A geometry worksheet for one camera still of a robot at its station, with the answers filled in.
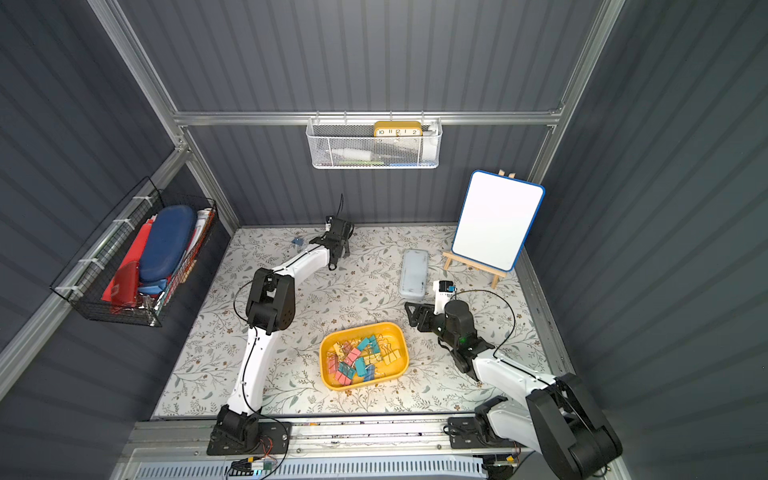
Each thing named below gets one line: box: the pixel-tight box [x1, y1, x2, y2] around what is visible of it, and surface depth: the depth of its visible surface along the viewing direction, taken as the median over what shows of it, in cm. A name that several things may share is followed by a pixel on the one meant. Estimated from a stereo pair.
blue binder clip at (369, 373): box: [364, 364, 375, 382], surface depth 84 cm
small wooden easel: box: [443, 251, 507, 290], surface depth 102 cm
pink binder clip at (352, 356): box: [344, 348, 361, 366], surface depth 85 cm
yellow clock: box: [373, 121, 423, 137], surface depth 90 cm
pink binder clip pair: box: [328, 355, 352, 385], surface depth 84 cm
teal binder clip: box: [358, 335, 381, 354], surface depth 89 cm
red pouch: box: [110, 261, 139, 315], surface depth 66 cm
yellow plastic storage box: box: [320, 322, 409, 391], surface depth 86 cm
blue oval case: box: [139, 205, 197, 282], surface depth 74 cm
